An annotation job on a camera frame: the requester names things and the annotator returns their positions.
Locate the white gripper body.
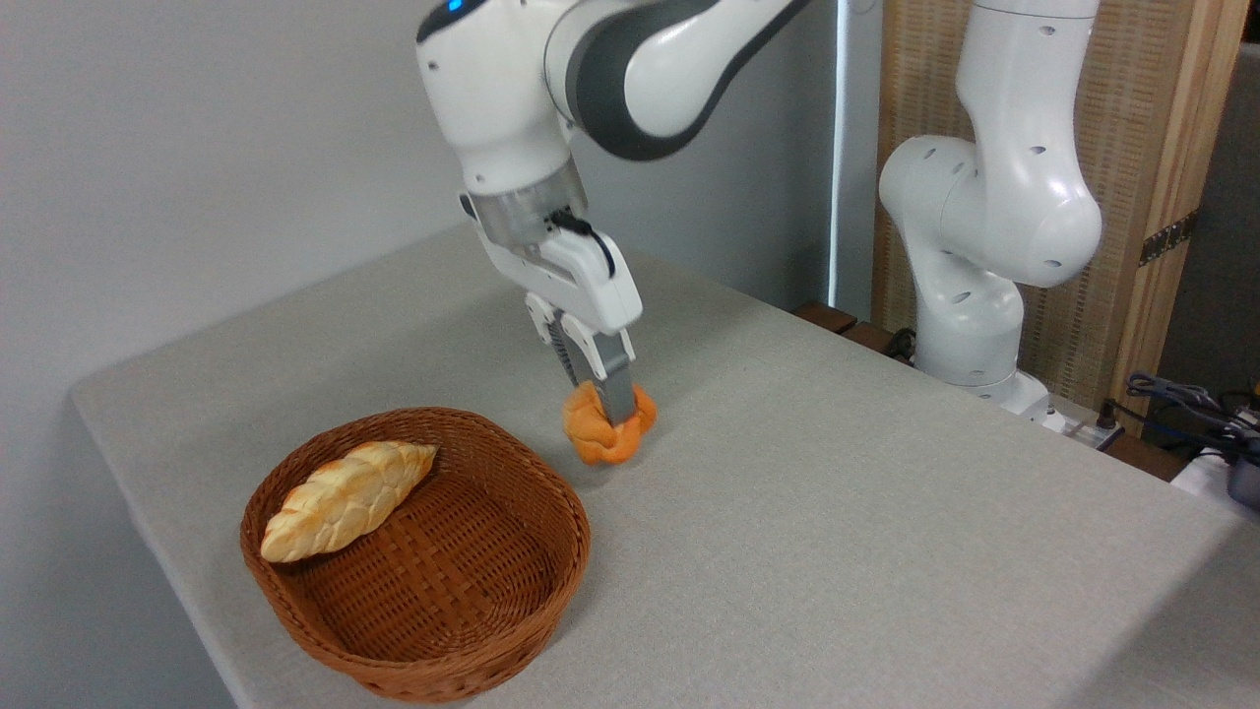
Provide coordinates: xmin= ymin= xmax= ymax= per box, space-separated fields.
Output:
xmin=476 ymin=223 xmax=644 ymax=335

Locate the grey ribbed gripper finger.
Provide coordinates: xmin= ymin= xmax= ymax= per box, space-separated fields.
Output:
xmin=561 ymin=311 xmax=640 ymax=429
xmin=524 ymin=291 xmax=583 ymax=387

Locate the round orange bread bun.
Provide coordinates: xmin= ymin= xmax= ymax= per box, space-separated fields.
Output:
xmin=562 ymin=380 xmax=659 ymax=467

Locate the brown wicker basket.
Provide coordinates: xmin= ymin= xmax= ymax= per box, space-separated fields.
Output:
xmin=239 ymin=407 xmax=593 ymax=704

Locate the braided golden bread loaf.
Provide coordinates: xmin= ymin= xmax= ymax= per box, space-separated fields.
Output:
xmin=260 ymin=440 xmax=440 ymax=564

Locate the woven wood-framed folding screen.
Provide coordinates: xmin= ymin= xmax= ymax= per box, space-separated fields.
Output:
xmin=871 ymin=0 xmax=1252 ymax=439

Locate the dark metal screen hinge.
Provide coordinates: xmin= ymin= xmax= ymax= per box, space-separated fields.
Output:
xmin=1139 ymin=209 xmax=1200 ymax=268

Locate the grey round container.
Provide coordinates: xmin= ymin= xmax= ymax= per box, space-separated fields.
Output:
xmin=1225 ymin=451 xmax=1260 ymax=512

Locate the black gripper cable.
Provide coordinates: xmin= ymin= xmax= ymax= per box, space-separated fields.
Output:
xmin=550 ymin=209 xmax=618 ymax=280

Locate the bundle of black cables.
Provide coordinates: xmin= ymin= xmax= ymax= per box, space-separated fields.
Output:
xmin=1098 ymin=370 xmax=1260 ymax=466

